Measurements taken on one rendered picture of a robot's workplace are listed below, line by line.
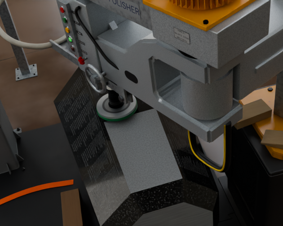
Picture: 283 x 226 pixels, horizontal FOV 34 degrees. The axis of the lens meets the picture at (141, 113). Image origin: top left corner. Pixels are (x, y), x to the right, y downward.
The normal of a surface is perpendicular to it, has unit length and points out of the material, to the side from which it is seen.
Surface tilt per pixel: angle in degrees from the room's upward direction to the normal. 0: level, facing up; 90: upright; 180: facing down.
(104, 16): 90
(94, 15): 90
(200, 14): 0
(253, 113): 0
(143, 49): 90
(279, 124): 0
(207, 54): 90
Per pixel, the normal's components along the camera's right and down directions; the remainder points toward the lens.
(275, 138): -0.29, -0.77
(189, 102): -0.71, 0.53
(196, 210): 0.26, 0.62
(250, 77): 0.63, 0.45
